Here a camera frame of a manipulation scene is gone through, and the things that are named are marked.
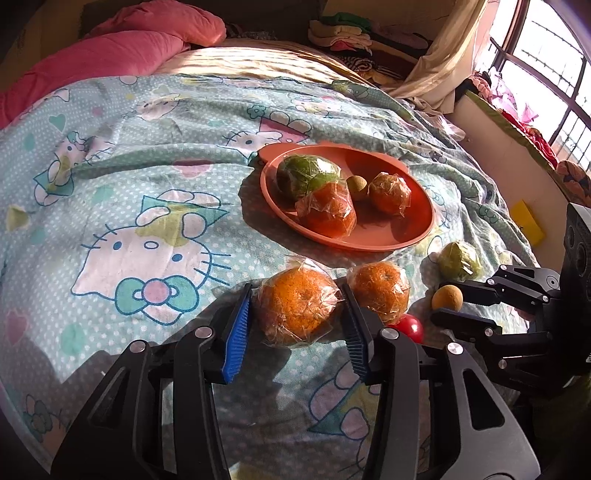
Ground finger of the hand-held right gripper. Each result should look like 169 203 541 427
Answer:
440 265 562 315
430 308 503 345

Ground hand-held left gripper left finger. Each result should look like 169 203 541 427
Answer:
51 282 254 480

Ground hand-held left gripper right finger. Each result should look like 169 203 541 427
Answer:
341 277 541 480

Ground brown longan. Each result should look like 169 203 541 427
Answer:
346 175 369 201
431 285 464 312

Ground small red tomato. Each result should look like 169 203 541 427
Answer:
387 315 424 344

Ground plastic orange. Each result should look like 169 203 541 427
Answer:
348 262 411 324
295 182 357 238
368 172 411 217
253 263 345 347

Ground plastic green citrus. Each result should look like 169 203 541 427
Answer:
436 241 482 282
276 155 343 201

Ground orange plastic plate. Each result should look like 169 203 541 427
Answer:
259 142 435 252

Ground yellow box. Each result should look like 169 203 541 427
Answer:
510 199 546 245

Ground white cabinet with green edge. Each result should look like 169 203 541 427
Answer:
450 90 578 232

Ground pink clothes on sill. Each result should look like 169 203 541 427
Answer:
468 69 591 208

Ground light blue printed blanket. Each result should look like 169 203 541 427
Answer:
0 73 546 480

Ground window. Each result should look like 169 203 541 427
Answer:
471 0 591 162

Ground cream curtain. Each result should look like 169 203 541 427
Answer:
388 0 490 100

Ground black striped cloth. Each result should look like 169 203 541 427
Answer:
339 55 402 83

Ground beige striped bed sheet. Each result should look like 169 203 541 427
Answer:
154 39 365 86

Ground pile of folded clothes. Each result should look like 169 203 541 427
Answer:
308 13 432 61

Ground dark patterned cloth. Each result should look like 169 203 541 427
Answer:
226 23 278 42

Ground pink pillows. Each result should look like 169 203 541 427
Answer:
0 30 191 130

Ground pink pillow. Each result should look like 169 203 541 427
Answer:
90 0 227 47

